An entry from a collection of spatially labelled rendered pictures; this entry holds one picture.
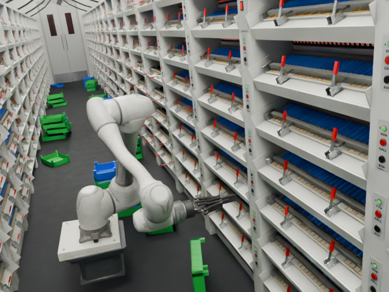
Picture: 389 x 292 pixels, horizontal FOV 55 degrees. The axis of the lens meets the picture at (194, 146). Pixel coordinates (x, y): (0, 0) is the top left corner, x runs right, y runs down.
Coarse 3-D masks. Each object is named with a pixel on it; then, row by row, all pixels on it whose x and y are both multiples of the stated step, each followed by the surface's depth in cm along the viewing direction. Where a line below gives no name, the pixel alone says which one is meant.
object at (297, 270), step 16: (272, 240) 167; (288, 240) 162; (272, 256) 161; (288, 256) 157; (304, 256) 151; (288, 272) 150; (304, 272) 147; (320, 272) 141; (304, 288) 141; (320, 288) 138; (336, 288) 132
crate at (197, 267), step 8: (192, 240) 203; (200, 240) 204; (192, 248) 197; (200, 248) 196; (192, 256) 190; (200, 256) 189; (192, 264) 184; (200, 264) 183; (192, 272) 178; (200, 272) 177; (200, 280) 178; (200, 288) 180
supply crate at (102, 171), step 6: (96, 162) 280; (108, 162) 283; (96, 168) 281; (102, 168) 283; (108, 168) 284; (96, 174) 264; (102, 174) 265; (108, 174) 265; (114, 174) 266; (96, 180) 265
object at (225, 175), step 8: (208, 152) 225; (208, 160) 222; (224, 168) 206; (224, 176) 199; (232, 176) 196; (240, 176) 192; (232, 184) 189; (240, 192) 180; (248, 192) 170; (248, 200) 172
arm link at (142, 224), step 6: (138, 210) 149; (138, 216) 146; (144, 216) 146; (138, 222) 146; (144, 222) 146; (150, 222) 144; (156, 222) 143; (162, 222) 144; (168, 222) 148; (138, 228) 147; (144, 228) 146; (150, 228) 147; (156, 228) 147; (162, 228) 150
